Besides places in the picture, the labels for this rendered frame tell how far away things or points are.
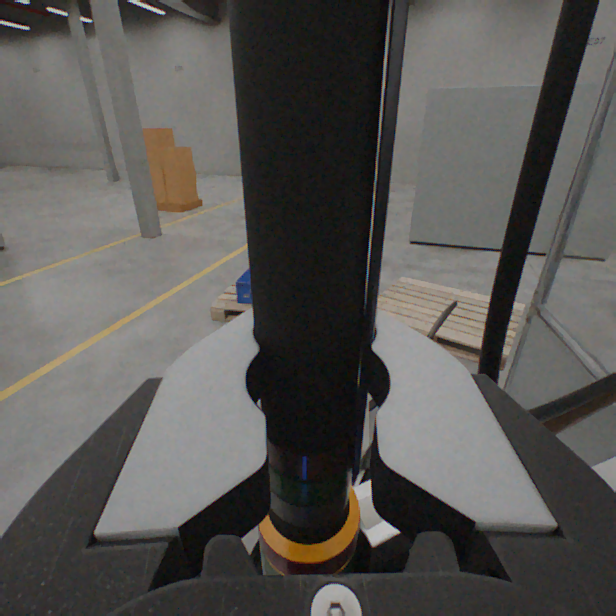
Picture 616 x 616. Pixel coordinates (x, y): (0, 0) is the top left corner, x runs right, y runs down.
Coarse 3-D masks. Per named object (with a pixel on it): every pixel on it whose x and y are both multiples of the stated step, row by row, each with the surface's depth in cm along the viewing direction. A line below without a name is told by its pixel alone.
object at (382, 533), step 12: (360, 492) 18; (372, 528) 17; (384, 528) 17; (360, 540) 17; (372, 540) 16; (384, 540) 16; (396, 540) 17; (408, 540) 17; (360, 552) 17; (372, 552) 16; (384, 552) 17; (396, 552) 17; (408, 552) 18; (360, 564) 17; (372, 564) 17; (384, 564) 17; (396, 564) 17
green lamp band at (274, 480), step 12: (348, 468) 13; (276, 480) 12; (288, 480) 12; (324, 480) 12; (336, 480) 12; (348, 480) 13; (276, 492) 13; (288, 492) 12; (300, 492) 12; (312, 492) 12; (324, 492) 12; (336, 492) 12; (312, 504) 12
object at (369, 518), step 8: (368, 496) 18; (360, 504) 18; (368, 504) 17; (360, 512) 17; (368, 512) 17; (360, 520) 17; (368, 520) 17; (376, 520) 17; (360, 528) 17; (368, 528) 17; (360, 536) 17; (360, 544) 17
